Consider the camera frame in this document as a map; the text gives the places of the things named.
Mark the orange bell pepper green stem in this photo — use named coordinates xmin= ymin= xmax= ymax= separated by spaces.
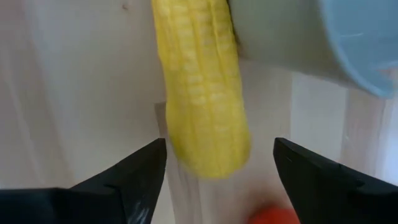
xmin=244 ymin=203 xmax=302 ymax=224

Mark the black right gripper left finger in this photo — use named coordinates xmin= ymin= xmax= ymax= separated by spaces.
xmin=0 ymin=138 xmax=168 ymax=224

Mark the light blue plastic bin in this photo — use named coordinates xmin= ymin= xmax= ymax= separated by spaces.
xmin=228 ymin=0 xmax=398 ymax=100

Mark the yellow corn cob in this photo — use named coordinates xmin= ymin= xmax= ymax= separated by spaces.
xmin=150 ymin=0 xmax=252 ymax=180

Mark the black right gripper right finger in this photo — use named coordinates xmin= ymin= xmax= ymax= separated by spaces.
xmin=273 ymin=137 xmax=398 ymax=224

